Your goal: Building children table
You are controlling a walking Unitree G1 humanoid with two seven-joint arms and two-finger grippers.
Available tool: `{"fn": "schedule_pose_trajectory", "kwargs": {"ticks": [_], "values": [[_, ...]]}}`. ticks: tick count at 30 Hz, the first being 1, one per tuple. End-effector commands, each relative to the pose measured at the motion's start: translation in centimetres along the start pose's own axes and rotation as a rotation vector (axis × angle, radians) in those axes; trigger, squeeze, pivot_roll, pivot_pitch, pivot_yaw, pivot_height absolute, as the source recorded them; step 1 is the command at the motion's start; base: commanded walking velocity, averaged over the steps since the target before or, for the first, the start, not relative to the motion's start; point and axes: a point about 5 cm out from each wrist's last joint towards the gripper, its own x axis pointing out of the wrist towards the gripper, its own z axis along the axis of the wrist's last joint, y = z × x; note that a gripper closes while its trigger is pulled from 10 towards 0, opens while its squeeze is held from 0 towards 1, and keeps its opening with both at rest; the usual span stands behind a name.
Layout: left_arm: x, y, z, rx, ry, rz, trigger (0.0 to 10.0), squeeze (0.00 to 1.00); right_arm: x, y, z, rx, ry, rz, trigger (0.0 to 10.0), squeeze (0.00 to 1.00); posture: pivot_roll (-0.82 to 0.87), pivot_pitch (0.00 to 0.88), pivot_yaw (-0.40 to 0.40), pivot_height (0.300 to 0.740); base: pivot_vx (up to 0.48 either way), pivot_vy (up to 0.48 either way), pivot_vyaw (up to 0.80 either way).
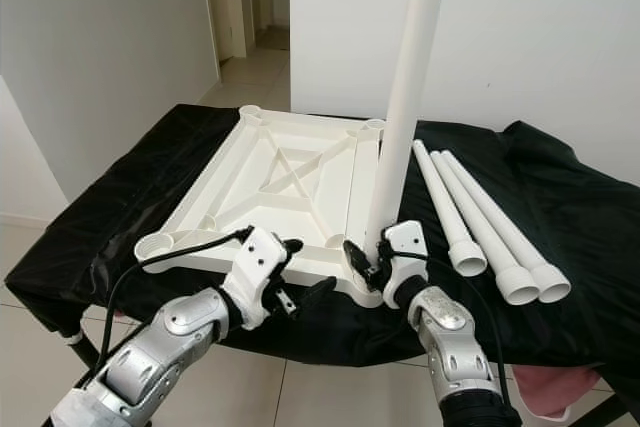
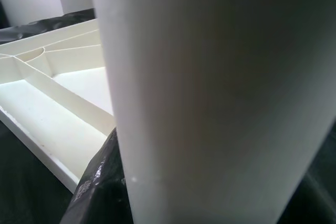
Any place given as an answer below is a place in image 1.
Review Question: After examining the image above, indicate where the brown floor mat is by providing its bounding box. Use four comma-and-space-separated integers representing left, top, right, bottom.
253, 25, 291, 51

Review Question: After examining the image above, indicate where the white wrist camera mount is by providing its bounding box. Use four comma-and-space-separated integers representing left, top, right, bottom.
230, 224, 303, 332
380, 219, 431, 308

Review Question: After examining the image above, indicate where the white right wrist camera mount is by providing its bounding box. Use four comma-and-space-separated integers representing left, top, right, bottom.
380, 219, 431, 308

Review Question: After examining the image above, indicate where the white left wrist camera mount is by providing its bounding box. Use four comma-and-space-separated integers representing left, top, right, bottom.
230, 224, 303, 332

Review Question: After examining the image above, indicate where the white plastic table top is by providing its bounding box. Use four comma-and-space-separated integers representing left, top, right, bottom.
138, 104, 391, 308

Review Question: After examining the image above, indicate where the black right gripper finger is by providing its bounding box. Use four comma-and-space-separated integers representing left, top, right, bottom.
343, 238, 374, 284

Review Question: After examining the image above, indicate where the white plastic table leg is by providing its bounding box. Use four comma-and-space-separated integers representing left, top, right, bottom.
430, 150, 544, 307
442, 149, 574, 305
412, 139, 490, 279
364, 0, 450, 270

